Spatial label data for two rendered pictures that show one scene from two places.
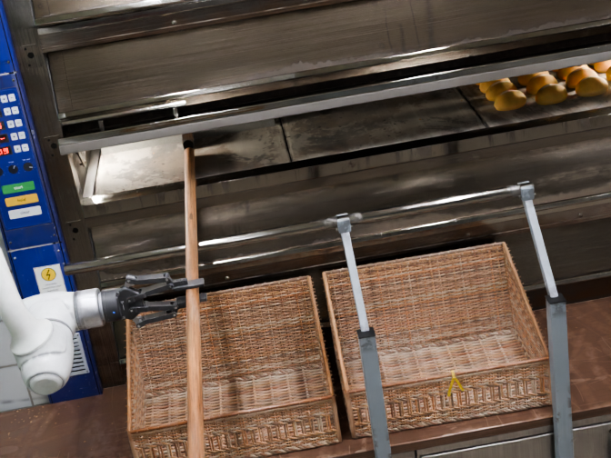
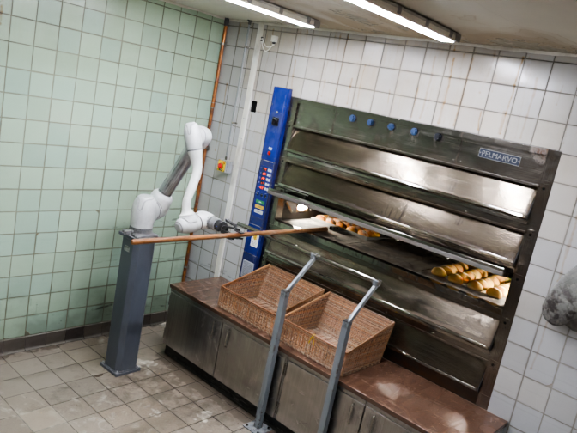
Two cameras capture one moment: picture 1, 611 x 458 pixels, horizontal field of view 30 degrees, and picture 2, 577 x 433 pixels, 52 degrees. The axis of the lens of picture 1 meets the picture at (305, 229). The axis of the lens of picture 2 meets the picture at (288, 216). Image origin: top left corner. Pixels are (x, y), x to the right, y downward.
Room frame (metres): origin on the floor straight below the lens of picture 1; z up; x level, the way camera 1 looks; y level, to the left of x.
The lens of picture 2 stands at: (-0.19, -2.36, 2.12)
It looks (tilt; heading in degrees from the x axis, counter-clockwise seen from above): 12 degrees down; 42
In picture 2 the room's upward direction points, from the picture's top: 11 degrees clockwise
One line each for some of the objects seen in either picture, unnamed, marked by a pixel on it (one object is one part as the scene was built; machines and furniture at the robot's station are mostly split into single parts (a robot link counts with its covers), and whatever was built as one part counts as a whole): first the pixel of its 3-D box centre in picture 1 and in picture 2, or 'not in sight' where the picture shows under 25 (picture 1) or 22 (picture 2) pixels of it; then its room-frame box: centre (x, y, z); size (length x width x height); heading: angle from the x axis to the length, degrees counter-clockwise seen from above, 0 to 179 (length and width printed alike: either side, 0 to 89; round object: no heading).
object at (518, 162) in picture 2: not in sight; (403, 137); (3.06, -0.28, 1.99); 1.80 x 0.08 x 0.21; 92
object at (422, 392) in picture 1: (432, 334); (335, 330); (2.76, -0.31, 0.72); 0.56 x 0.49 x 0.28; 91
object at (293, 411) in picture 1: (228, 371); (270, 297); (2.74, 0.27, 0.72); 0.56 x 0.49 x 0.28; 92
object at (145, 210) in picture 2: not in sight; (144, 210); (2.06, 0.95, 1.17); 0.18 x 0.16 x 0.22; 34
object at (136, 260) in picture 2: not in sight; (130, 302); (2.05, 0.95, 0.50); 0.21 x 0.21 x 1.00; 4
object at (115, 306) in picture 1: (123, 303); (222, 227); (2.33, 0.44, 1.20); 0.09 x 0.07 x 0.08; 92
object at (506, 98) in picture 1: (545, 64); (482, 277); (3.50, -0.85, 1.21); 0.61 x 0.48 x 0.06; 2
